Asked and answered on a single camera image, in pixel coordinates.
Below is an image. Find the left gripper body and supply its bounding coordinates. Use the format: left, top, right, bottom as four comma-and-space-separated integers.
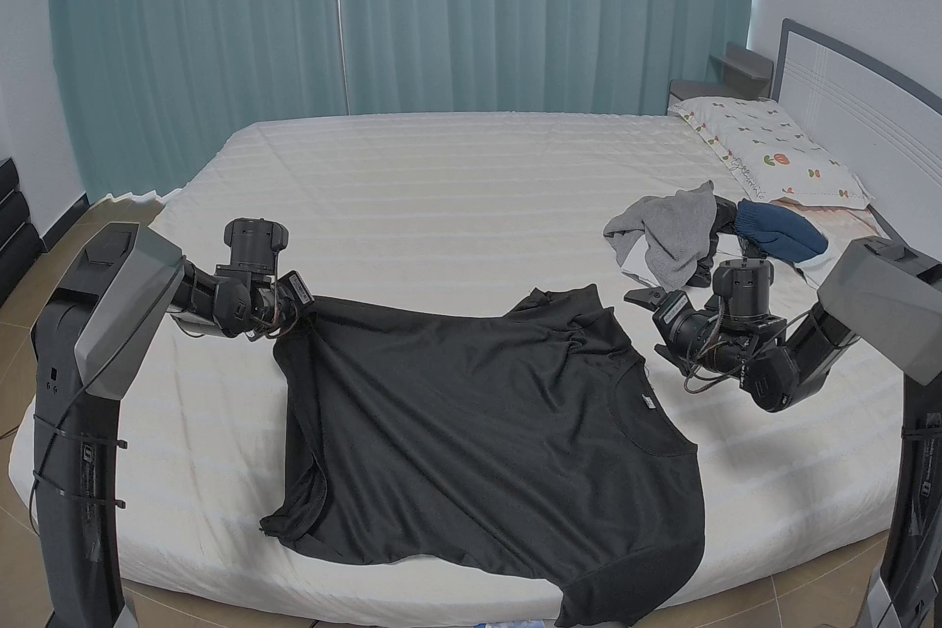
246, 270, 319, 339

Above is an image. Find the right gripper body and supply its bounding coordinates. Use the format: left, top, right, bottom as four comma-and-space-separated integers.
656, 290, 727, 367

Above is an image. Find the black T-shirt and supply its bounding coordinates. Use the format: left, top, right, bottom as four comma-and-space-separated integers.
259, 287, 707, 626

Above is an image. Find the grey garment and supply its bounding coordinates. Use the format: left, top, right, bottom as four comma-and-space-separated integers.
603, 181, 719, 289

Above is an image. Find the black shiny garment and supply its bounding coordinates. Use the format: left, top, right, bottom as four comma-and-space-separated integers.
686, 194, 743, 289

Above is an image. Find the dark blue garment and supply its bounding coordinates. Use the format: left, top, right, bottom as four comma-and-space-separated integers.
734, 200, 827, 264

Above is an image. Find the white garment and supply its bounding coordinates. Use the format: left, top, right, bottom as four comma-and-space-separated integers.
793, 246, 837, 285

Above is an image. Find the white printed pillow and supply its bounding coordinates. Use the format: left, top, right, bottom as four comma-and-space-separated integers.
668, 95, 878, 212

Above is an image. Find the bed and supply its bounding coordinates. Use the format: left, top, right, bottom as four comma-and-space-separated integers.
110, 18, 942, 615

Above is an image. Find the grey bedside table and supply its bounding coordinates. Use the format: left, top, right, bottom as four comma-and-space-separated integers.
667, 41, 776, 116

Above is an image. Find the black padded sofa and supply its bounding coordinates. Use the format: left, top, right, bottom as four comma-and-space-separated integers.
0, 157, 39, 311

